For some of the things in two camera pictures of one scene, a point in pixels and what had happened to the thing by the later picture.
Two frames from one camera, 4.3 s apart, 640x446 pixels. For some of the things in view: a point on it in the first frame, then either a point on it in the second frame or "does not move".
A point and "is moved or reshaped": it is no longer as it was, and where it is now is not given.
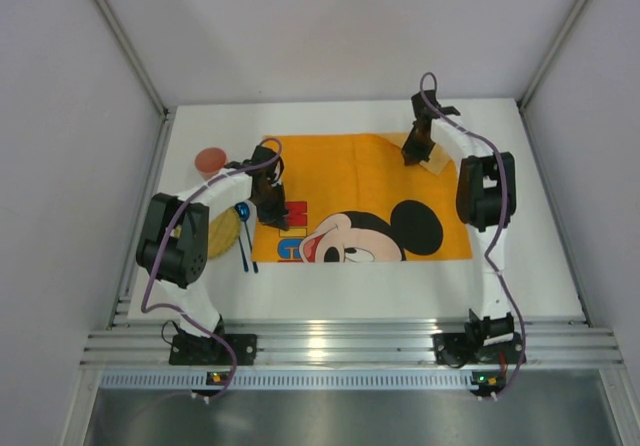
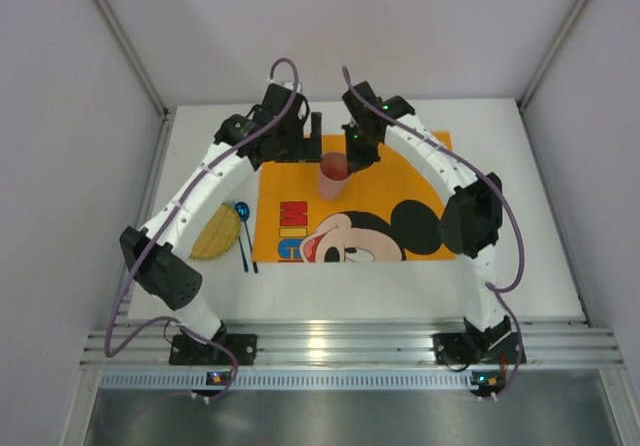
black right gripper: [418, 143] → [362, 151]
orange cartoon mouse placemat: [353, 198] does not move
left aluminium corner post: [166, 113] does not move
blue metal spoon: [243, 213] does not move
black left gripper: [271, 206] → [310, 145]
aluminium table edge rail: [342, 341] does not move
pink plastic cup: [209, 161] is moved or reshaped
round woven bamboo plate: [223, 233] does not move
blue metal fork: [245, 265] does not move
